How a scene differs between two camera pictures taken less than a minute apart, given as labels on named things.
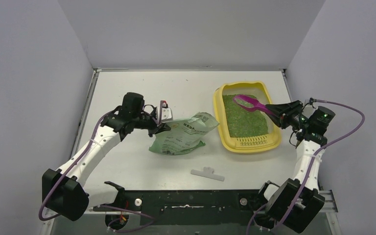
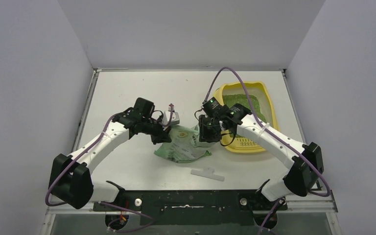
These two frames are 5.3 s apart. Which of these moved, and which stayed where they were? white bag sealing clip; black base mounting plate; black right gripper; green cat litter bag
Moved: green cat litter bag; black right gripper
Stayed: white bag sealing clip; black base mounting plate
